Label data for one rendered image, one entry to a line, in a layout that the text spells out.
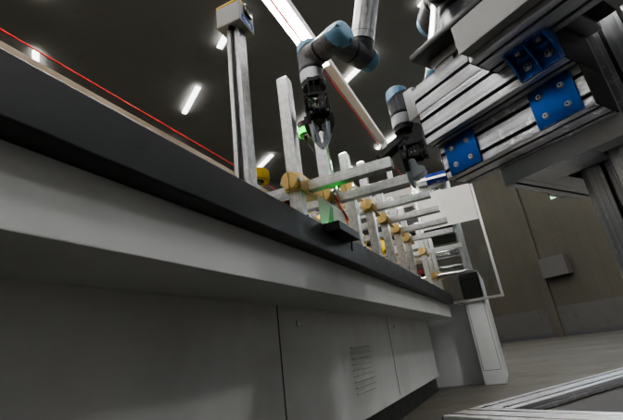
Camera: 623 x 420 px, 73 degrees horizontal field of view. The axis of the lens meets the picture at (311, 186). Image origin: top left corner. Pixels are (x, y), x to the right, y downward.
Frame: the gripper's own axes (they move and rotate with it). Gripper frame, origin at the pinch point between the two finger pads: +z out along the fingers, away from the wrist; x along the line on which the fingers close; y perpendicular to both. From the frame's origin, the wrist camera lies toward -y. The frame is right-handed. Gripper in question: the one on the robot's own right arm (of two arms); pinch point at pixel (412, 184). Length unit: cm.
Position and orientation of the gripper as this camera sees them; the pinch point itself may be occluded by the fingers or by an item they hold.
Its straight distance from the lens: 136.9
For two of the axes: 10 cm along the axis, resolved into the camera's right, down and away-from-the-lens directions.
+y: 9.0, -2.7, -3.5
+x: 4.2, 2.9, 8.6
